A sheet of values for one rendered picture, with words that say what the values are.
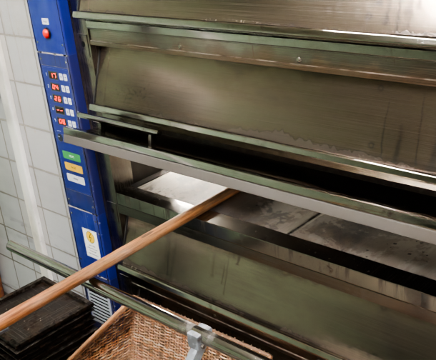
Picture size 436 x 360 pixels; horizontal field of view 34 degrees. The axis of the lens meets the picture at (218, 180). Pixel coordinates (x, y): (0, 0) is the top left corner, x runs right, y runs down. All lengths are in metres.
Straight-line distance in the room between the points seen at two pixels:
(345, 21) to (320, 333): 0.78
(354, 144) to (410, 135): 0.13
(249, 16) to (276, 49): 0.09
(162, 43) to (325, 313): 0.78
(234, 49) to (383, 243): 0.58
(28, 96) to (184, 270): 0.78
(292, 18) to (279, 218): 0.61
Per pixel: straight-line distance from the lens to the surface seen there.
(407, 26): 1.38
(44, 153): 2.45
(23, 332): 2.29
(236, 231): 1.87
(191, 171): 1.66
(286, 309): 1.87
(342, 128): 1.53
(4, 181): 2.76
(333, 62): 1.51
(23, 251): 1.98
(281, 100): 1.62
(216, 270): 2.00
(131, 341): 2.34
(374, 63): 1.45
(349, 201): 1.40
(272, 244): 1.79
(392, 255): 1.73
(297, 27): 1.48
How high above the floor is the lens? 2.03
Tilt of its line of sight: 23 degrees down
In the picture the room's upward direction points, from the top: 6 degrees counter-clockwise
